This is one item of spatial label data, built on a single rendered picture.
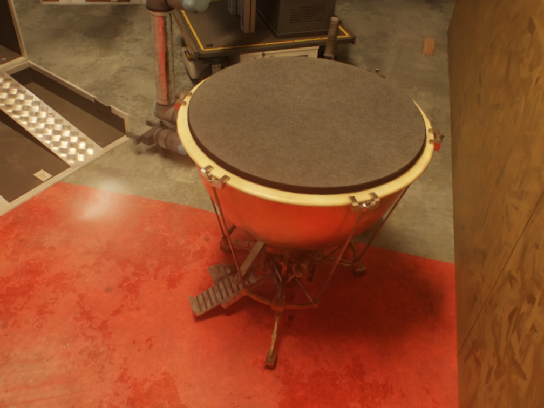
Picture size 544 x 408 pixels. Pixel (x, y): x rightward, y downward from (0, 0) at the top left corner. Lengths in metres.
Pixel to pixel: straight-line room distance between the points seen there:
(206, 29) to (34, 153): 1.14
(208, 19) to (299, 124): 1.87
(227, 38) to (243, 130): 1.65
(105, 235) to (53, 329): 0.46
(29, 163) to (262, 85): 1.42
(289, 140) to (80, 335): 1.04
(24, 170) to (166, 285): 0.96
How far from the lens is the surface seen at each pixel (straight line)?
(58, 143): 2.74
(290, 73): 1.67
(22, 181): 2.61
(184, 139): 1.40
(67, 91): 3.04
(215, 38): 3.01
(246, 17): 3.04
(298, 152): 1.33
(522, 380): 1.41
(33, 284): 2.17
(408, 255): 2.27
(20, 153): 2.77
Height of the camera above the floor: 1.59
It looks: 41 degrees down
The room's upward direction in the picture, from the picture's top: 5 degrees clockwise
